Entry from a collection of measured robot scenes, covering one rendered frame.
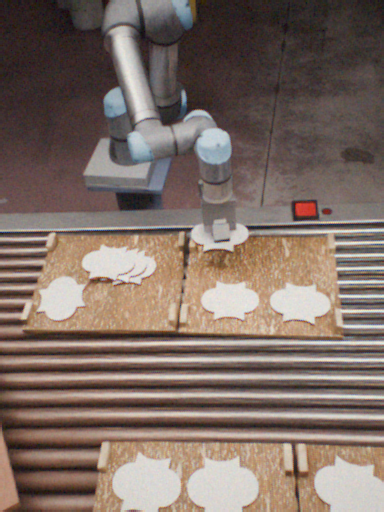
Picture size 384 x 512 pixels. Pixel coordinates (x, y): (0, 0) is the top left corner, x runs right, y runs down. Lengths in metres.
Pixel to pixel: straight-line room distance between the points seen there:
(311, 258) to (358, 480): 0.62
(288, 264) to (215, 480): 0.64
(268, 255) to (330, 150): 2.02
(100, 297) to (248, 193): 1.83
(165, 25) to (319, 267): 0.76
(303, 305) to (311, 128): 2.37
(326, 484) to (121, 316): 0.65
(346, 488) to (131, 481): 0.44
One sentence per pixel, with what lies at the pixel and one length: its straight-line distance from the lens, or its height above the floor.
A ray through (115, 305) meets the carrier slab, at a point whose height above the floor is 0.94.
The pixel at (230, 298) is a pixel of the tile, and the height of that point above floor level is 0.95.
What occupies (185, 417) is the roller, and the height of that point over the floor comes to 0.92.
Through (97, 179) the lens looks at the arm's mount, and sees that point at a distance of 2.04.
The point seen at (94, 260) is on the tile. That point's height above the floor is 0.97.
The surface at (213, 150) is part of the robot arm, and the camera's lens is 1.33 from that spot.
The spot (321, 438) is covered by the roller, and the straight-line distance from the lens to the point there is 1.37.
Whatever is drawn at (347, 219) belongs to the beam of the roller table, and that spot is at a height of 0.92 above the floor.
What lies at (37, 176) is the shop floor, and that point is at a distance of 3.68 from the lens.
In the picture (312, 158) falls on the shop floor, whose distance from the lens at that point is 3.55.
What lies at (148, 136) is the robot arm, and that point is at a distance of 1.41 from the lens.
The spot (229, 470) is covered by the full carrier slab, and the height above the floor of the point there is 0.95.
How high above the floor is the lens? 2.14
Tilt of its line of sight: 47 degrees down
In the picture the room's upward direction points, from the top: 7 degrees counter-clockwise
